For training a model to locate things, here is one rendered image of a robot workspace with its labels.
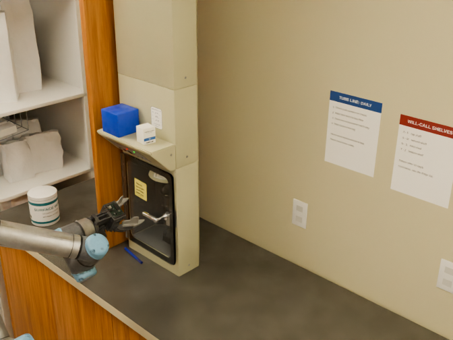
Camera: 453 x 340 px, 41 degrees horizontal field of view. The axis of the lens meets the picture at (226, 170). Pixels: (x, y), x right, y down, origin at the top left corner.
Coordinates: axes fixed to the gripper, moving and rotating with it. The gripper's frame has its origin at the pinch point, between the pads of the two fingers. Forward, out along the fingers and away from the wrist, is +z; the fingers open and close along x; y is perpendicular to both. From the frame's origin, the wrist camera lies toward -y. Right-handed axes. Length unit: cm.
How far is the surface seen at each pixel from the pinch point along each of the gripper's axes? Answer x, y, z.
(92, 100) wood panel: 43.3, 12.9, 5.9
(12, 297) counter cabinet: 33, -112, -12
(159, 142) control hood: 11.3, 21.6, 11.6
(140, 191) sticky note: 10.2, -7.8, 13.4
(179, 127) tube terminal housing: 10.0, 29.5, 16.8
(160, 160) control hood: 4.7, 21.1, 7.2
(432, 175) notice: -59, 65, 58
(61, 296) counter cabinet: 5, -64, -12
